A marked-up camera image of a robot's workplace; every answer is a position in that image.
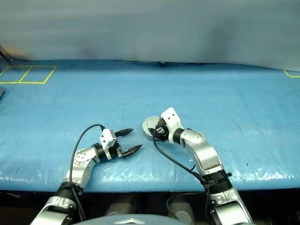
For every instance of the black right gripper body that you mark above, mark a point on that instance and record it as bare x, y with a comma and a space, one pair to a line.
162, 133

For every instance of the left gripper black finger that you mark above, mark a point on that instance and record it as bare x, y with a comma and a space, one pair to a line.
131, 151
124, 133

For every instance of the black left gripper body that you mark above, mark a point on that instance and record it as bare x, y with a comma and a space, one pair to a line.
116, 148

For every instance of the round hinged motor lid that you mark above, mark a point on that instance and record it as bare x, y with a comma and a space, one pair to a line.
150, 122

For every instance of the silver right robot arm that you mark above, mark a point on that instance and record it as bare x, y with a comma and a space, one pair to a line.
206, 154

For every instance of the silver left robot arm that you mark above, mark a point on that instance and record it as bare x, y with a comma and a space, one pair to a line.
82, 159

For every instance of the blue plastic table cover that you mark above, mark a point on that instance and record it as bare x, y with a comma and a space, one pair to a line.
150, 93

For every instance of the dark grey rounded shape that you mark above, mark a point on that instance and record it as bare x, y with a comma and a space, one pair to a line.
181, 211
119, 206

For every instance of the grey robot torso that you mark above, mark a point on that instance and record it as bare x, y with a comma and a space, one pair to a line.
131, 220

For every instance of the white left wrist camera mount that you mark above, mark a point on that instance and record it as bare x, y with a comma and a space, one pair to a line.
106, 138

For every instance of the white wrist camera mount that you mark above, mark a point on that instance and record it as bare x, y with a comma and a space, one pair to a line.
106, 138
172, 117

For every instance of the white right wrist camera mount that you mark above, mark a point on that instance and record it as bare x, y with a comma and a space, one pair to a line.
172, 117

